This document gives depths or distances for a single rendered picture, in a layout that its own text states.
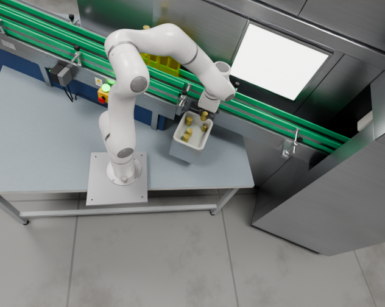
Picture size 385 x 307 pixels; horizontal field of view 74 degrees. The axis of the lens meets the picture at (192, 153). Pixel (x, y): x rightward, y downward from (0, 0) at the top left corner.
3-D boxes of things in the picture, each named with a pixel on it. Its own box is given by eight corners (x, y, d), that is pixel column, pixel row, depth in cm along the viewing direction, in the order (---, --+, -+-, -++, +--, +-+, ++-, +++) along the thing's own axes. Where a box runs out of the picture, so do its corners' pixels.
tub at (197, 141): (210, 129, 155) (214, 120, 147) (198, 159, 143) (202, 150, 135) (183, 118, 155) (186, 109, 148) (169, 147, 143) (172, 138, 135)
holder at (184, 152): (209, 130, 164) (215, 116, 151) (195, 165, 150) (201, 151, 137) (184, 120, 165) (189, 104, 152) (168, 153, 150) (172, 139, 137)
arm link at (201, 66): (210, 65, 87) (241, 94, 113) (189, 35, 93) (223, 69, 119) (190, 83, 90) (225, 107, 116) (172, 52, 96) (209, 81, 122)
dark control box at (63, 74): (73, 79, 153) (70, 68, 146) (65, 88, 149) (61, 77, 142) (60, 74, 154) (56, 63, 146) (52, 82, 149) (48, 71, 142)
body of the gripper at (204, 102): (225, 91, 124) (218, 106, 134) (205, 83, 124) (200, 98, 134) (220, 101, 120) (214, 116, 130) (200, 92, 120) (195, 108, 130)
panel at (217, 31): (295, 99, 150) (334, 50, 121) (294, 103, 148) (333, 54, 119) (152, 41, 150) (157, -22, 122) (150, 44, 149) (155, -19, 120)
